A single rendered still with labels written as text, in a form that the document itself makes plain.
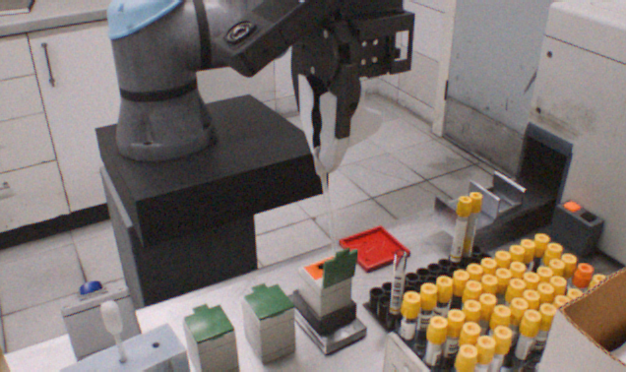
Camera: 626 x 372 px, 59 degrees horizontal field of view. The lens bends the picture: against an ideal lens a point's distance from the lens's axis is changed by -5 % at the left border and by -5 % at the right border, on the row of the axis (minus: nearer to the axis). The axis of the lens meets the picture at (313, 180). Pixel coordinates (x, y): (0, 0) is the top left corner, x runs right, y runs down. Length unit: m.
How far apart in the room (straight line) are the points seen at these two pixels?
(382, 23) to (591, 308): 0.31
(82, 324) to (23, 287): 1.65
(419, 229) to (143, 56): 0.45
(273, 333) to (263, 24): 0.31
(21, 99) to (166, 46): 1.39
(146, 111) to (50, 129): 1.39
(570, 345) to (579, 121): 0.38
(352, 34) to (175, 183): 0.39
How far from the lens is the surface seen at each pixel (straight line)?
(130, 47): 0.82
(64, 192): 2.33
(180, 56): 0.82
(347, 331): 0.64
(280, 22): 0.45
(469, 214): 0.69
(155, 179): 0.80
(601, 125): 0.78
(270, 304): 0.59
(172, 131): 0.84
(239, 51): 0.44
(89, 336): 0.61
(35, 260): 2.37
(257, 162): 0.81
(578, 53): 0.79
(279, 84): 3.16
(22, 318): 2.13
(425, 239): 0.79
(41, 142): 2.22
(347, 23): 0.48
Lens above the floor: 1.35
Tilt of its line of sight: 31 degrees down
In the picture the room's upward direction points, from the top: straight up
